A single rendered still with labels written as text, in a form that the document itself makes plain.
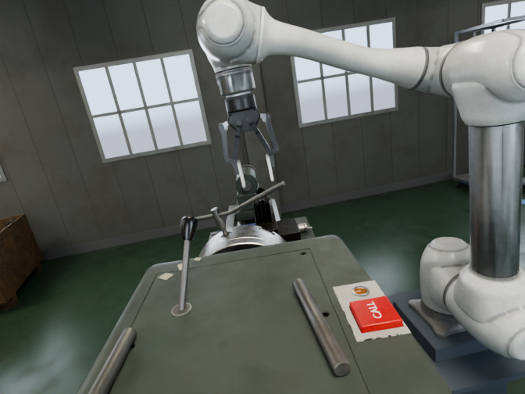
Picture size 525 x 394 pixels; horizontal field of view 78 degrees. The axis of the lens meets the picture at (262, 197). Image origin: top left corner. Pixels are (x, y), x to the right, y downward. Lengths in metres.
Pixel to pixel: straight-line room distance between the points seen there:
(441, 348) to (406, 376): 0.73
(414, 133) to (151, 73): 3.45
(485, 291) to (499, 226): 0.17
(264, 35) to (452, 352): 1.02
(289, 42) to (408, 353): 0.55
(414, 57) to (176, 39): 3.56
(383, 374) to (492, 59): 0.59
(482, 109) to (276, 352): 0.61
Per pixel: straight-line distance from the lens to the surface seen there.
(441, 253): 1.13
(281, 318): 0.56
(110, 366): 0.55
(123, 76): 4.30
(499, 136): 0.84
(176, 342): 0.57
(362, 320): 0.53
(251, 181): 2.00
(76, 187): 4.66
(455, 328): 1.24
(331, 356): 0.47
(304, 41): 0.71
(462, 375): 1.21
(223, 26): 0.62
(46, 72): 4.59
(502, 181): 0.87
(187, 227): 0.62
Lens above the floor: 1.60
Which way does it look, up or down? 18 degrees down
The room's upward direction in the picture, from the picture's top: 10 degrees counter-clockwise
